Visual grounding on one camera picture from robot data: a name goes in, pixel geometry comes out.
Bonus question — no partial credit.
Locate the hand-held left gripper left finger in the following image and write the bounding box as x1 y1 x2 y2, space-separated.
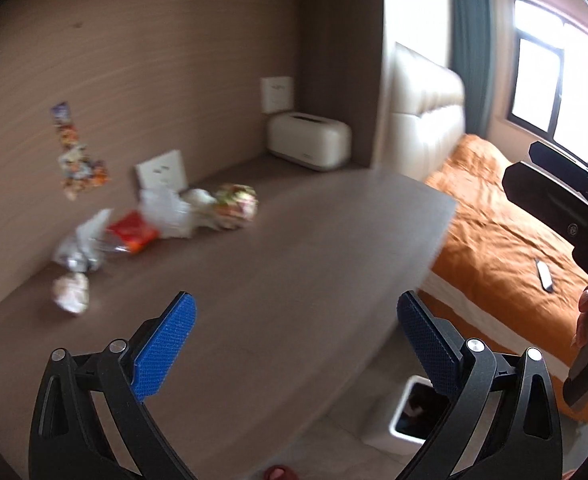
28 291 198 480

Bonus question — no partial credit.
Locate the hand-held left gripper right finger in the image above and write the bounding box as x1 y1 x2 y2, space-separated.
396 290 562 480

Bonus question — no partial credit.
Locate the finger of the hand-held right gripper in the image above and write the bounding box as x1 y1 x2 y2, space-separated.
503 161 588 255

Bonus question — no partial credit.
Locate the white trash bin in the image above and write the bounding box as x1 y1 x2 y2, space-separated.
364 376 450 456

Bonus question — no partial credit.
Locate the person's right hand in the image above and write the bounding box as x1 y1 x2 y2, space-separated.
575 284 588 350

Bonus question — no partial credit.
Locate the small white remote control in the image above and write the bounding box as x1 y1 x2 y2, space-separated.
535 258 555 292

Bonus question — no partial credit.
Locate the bed with orange cover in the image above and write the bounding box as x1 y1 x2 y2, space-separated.
419 133 588 426

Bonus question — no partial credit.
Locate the red orange snack packet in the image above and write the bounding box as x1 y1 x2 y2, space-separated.
106 210 159 256

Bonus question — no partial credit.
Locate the black-framed window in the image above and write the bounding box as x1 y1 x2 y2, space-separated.
504 0 588 181

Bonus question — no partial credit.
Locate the crumpled clear plastic wrapper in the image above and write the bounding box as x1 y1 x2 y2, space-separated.
52 208 114 273

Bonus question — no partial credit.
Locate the white plastic wrapper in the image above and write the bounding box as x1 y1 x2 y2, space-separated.
138 187 195 240

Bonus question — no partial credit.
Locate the white tissue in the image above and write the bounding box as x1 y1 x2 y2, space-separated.
181 188 219 231

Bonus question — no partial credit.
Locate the cream padded headboard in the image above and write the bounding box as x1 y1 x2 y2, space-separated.
386 41 467 183

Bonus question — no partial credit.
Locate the colourful crumpled paper ball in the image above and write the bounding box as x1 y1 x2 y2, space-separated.
215 183 259 231

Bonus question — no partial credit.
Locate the grey-blue curtain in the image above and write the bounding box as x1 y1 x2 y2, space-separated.
449 0 492 138

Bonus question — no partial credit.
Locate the strip of cartoon stickers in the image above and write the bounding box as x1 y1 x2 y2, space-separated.
50 101 110 202

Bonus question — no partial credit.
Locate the white slotted box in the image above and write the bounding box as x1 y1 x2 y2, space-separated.
267 111 352 172

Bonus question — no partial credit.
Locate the wooden desk with shelves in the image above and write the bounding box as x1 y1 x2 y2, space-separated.
0 0 460 480

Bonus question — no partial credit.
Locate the white wall socket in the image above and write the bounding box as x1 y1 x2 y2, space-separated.
260 76 295 115
134 149 189 196

